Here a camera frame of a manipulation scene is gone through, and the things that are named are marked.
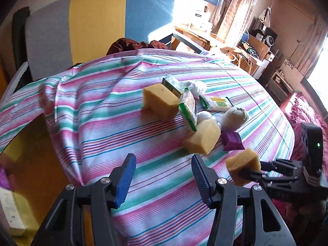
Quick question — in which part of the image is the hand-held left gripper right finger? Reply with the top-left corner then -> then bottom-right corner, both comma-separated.
192,154 -> 295,246

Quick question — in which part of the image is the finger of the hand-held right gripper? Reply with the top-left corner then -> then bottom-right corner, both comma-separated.
239,170 -> 304,189
260,159 -> 304,175

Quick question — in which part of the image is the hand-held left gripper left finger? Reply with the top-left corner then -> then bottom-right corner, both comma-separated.
31,153 -> 137,246

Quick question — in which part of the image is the small yellow sponge block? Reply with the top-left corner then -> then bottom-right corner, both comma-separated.
225,148 -> 261,186

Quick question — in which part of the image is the purple snack packet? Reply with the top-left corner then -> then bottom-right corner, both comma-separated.
221,131 -> 245,151

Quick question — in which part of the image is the yellow sponge wedge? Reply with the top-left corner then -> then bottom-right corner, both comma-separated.
184,120 -> 221,155

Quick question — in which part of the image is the pink ruffled blanket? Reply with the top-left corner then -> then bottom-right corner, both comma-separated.
272,92 -> 328,246

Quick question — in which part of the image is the striped bed sheet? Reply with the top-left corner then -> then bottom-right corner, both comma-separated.
0,49 -> 296,246

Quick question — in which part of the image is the crumpled clear plastic bag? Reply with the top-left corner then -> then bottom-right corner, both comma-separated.
197,111 -> 224,129
183,80 -> 207,98

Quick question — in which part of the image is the beige cloth bundle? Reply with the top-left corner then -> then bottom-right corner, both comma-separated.
221,106 -> 249,133

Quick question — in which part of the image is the green scouring pad packet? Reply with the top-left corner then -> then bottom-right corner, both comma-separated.
179,91 -> 198,133

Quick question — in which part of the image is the flat yellow and green box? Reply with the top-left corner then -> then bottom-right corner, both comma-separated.
199,95 -> 232,112

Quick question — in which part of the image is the large yellow sponge block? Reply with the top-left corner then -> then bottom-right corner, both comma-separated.
142,83 -> 180,121

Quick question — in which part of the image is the white patterned box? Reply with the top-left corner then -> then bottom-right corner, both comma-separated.
278,58 -> 299,79

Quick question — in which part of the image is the white and green box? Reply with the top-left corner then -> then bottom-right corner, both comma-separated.
161,75 -> 189,99

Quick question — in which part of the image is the brown curtain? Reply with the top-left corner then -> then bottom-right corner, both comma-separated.
295,13 -> 328,78

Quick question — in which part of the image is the white carton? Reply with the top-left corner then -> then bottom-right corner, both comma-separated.
0,187 -> 27,237

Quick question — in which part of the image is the cardboard box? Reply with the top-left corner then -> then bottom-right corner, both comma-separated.
247,34 -> 273,60

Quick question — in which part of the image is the black speaker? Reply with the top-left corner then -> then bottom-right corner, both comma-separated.
250,28 -> 278,48

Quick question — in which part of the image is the dark red cloth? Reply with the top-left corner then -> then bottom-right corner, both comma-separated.
106,38 -> 170,56

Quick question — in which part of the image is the grey metal bar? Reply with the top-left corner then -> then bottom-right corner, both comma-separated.
172,32 -> 206,54

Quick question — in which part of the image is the wooden desk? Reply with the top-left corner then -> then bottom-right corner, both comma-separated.
174,24 -> 269,78

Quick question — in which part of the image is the beige curtain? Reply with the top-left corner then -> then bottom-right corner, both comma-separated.
210,0 -> 262,44

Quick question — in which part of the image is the grey yellow blue sofa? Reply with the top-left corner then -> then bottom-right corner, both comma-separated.
24,0 -> 175,82

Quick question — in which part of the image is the white storage box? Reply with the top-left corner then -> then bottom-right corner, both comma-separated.
195,9 -> 214,23

